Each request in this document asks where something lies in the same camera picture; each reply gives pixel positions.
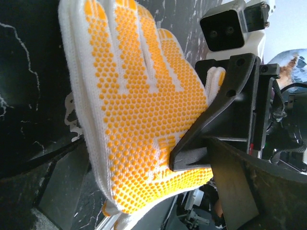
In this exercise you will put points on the orange striped white glove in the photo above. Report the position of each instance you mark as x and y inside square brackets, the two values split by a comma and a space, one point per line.
[115, 219]

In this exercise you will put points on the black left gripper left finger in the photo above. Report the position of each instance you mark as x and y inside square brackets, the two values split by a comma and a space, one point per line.
[43, 195]

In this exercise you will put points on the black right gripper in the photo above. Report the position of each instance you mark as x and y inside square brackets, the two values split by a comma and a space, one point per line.
[251, 113]

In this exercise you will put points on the white glove orange cuff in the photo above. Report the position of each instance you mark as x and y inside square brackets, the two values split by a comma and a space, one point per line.
[135, 97]

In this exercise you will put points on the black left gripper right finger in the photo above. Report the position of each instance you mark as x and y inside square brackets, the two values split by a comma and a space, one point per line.
[257, 195]

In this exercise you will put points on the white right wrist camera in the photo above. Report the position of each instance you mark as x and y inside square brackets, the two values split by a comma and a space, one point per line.
[237, 27]

